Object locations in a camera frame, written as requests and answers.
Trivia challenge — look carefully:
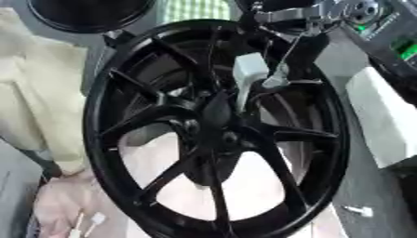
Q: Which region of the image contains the person's hand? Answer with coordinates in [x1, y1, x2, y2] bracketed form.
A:
[31, 169, 113, 238]

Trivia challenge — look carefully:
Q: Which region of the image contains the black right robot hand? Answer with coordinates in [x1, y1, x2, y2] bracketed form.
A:
[200, 0, 352, 129]

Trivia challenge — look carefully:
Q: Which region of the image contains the white pin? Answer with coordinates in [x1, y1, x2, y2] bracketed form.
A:
[342, 205, 375, 218]
[83, 212, 108, 236]
[66, 213, 87, 238]

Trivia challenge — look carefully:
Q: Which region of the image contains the black spoked wheel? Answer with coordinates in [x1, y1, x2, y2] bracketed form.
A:
[81, 19, 352, 238]

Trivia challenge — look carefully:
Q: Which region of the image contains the black round object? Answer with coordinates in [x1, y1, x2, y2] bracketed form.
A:
[24, 0, 158, 34]

